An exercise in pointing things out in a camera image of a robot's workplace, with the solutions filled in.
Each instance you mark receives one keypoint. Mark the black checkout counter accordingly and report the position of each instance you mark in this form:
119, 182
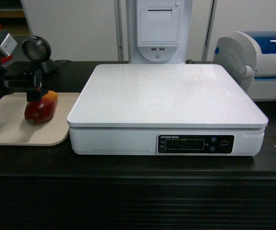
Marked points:
52, 188

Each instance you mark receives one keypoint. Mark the black barcode scanner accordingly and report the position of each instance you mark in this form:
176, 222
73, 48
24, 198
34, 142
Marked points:
38, 51

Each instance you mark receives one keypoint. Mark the white checkout scale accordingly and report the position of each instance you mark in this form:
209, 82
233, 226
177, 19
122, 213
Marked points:
165, 109

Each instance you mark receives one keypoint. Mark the dark red mango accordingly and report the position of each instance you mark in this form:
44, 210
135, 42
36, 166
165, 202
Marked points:
42, 111

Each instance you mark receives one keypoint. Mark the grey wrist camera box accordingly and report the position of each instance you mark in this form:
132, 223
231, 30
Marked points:
8, 45

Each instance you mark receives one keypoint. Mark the white blue label printer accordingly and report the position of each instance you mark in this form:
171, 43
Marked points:
250, 58

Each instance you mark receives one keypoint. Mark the white receipt printer terminal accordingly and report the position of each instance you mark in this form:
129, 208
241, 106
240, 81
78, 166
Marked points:
158, 31

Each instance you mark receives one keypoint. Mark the beige plastic tray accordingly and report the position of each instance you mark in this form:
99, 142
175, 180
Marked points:
16, 131

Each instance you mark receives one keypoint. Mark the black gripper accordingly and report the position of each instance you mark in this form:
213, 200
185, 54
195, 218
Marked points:
29, 82

